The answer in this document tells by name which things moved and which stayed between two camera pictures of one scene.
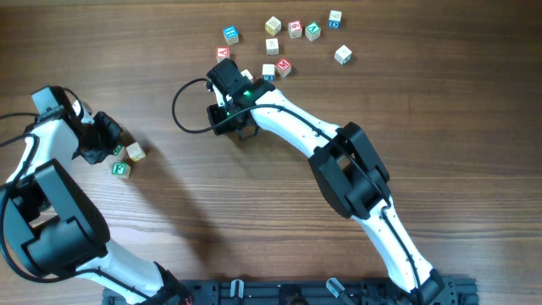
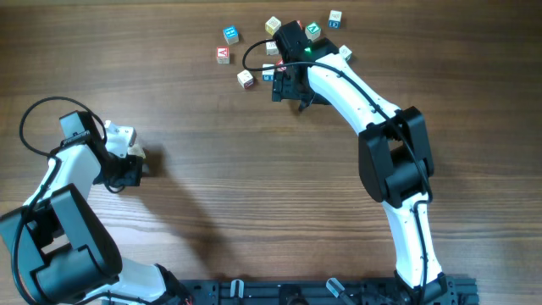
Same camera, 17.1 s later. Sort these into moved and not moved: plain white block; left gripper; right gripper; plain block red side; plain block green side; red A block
Moved: left gripper; right gripper
Not moved: plain white block; plain block red side; plain block green side; red A block
